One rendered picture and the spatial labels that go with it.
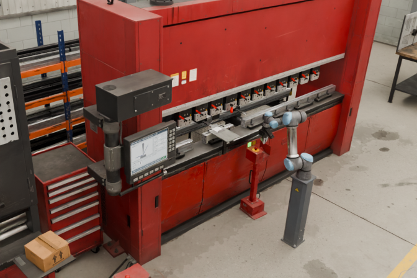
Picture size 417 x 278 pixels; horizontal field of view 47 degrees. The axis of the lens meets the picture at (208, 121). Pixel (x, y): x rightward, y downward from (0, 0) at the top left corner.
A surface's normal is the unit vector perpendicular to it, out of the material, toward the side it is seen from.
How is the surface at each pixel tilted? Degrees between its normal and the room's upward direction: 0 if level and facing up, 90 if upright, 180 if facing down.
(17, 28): 90
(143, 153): 90
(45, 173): 0
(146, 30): 90
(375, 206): 0
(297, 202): 90
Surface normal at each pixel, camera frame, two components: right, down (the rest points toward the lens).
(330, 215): 0.05, -0.89
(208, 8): 0.67, 0.36
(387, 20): -0.70, 0.29
